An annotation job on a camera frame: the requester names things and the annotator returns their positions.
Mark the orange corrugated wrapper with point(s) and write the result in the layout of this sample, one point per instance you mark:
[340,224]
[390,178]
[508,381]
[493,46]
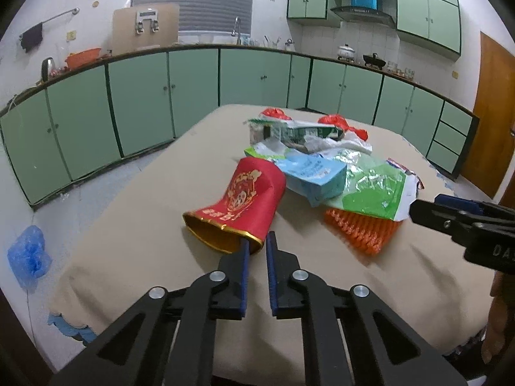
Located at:
[358,229]

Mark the large red plastic bag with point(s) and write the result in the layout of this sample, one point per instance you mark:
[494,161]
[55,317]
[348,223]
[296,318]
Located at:
[338,122]

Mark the small green white wrapper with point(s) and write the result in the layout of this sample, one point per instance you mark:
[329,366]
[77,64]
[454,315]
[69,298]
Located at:
[265,150]

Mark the light blue carton box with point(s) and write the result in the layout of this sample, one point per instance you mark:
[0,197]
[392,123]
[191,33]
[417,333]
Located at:
[314,177]

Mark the green lower kitchen cabinets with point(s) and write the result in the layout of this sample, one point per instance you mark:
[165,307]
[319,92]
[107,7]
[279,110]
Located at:
[136,100]

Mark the blue plastic bag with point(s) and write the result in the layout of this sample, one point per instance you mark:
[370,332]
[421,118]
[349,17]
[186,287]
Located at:
[28,253]

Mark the green upper kitchen cabinets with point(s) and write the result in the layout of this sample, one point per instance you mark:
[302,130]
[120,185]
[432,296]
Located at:
[414,4]

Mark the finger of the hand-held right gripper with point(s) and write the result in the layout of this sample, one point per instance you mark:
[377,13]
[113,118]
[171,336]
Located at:
[438,217]
[454,202]

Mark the wooden cutting board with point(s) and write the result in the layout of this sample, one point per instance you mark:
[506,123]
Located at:
[124,36]

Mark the beige table mat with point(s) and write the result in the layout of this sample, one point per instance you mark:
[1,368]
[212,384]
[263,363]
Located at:
[141,241]

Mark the green white plastic bag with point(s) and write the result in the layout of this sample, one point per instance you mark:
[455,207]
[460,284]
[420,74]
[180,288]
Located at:
[370,189]

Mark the black wok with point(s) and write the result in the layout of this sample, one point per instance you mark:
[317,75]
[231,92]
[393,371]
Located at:
[374,60]

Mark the white hanging rack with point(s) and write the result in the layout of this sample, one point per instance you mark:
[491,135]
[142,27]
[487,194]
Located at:
[147,15]

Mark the dark cloth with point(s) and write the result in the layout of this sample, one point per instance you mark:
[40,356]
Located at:
[32,38]

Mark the metal kettle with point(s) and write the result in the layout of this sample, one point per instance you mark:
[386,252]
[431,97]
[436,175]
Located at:
[47,69]

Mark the metal towel rail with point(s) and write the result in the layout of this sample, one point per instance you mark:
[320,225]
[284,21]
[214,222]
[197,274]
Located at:
[60,16]

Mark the orange basin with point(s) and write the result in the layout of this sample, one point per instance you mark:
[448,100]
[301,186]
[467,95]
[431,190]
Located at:
[82,59]

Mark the small red plastic bag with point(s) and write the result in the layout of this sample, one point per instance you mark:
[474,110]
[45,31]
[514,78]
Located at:
[275,113]

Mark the green white milk carton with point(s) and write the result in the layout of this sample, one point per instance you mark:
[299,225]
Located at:
[297,130]

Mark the grey window blind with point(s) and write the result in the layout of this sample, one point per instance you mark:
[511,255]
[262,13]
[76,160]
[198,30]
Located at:
[193,0]

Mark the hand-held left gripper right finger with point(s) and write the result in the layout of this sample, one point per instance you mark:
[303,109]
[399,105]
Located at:
[272,277]

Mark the white cooking pot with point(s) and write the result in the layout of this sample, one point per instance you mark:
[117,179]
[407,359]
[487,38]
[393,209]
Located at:
[346,52]

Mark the range hood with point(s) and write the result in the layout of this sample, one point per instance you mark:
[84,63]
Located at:
[362,13]

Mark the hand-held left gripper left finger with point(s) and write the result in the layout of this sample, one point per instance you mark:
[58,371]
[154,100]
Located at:
[244,277]

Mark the person's right hand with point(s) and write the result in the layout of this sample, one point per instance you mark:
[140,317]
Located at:
[497,321]

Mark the brown wooden door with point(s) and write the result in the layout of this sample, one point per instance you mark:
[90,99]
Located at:
[491,108]

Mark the metal faucet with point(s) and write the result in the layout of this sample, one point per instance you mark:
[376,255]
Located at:
[237,28]

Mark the red gold paper cup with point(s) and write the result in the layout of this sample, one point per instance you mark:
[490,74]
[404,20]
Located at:
[245,193]

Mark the green kitchen cabinets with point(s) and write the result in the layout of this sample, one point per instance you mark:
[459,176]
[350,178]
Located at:
[414,4]
[136,100]

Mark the white plastic film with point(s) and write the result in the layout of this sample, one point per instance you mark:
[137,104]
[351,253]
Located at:
[338,144]

